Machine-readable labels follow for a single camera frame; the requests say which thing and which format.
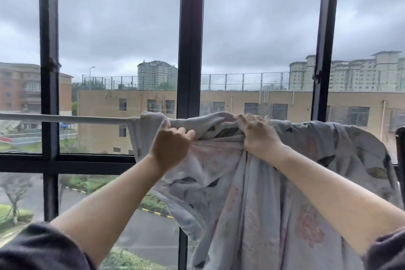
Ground person's dark left sleeve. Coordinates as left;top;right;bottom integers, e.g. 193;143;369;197
0;222;95;270

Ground long beige building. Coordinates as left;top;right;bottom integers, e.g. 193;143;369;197
77;89;405;155

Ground person's left forearm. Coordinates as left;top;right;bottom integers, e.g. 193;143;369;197
50;156;165;267

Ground person's dark sleeve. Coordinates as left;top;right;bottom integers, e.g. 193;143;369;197
0;222;95;270
362;227;405;270

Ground brown brick building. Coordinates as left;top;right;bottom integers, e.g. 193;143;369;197
0;62;74;131

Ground black flat panel board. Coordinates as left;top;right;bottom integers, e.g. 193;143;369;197
395;127;405;197

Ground floral light blue bedsheet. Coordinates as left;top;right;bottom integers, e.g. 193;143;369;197
126;111;404;270

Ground white tall apartment buildings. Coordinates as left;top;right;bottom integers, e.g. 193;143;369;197
289;51;405;92

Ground person's left hand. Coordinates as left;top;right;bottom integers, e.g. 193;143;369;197
148;119;197;174

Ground white metal drying rack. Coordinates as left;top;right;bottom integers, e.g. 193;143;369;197
0;112;140;127

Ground grey tall apartment block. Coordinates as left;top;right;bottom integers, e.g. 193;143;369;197
137;60;178;91

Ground person's right hand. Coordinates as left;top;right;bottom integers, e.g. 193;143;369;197
235;113;285;166

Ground person's right forearm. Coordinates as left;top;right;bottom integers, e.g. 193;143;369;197
275;145;405;256

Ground rooftop wire fence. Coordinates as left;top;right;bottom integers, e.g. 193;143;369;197
81;72;314;92

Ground person's dark right sleeve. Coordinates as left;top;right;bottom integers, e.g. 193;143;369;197
362;227;405;270

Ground black metal window frame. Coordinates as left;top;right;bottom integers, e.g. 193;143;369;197
0;0;405;270

